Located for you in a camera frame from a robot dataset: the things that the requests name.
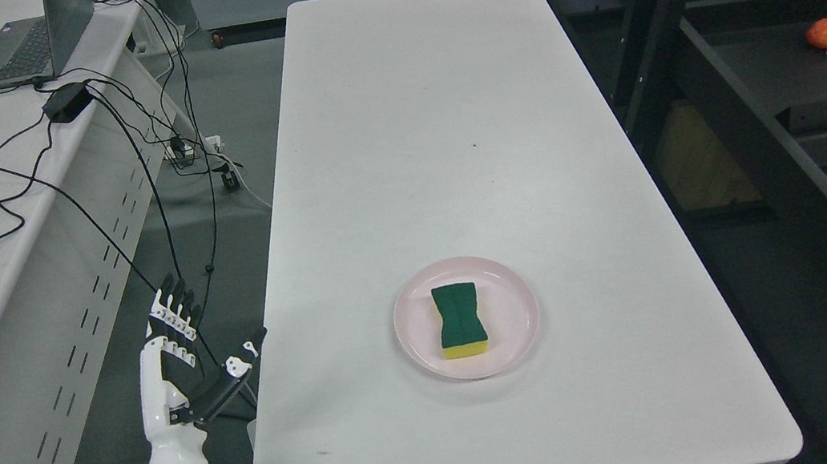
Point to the grey laptop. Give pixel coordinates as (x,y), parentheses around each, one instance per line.
(34,49)

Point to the white side desk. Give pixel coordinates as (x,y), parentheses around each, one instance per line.
(73,199)

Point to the white robotic left hand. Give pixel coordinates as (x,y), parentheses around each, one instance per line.
(173,421)

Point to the white folding table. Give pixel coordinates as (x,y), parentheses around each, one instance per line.
(417,130)

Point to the white power strip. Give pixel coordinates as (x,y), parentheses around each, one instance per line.
(180,151)

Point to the green yellow sponge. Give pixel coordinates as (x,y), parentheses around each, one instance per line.
(462,333)

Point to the black power adapter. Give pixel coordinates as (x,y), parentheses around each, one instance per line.
(67,102)

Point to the pink round plate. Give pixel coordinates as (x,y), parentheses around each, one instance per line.
(507,308)

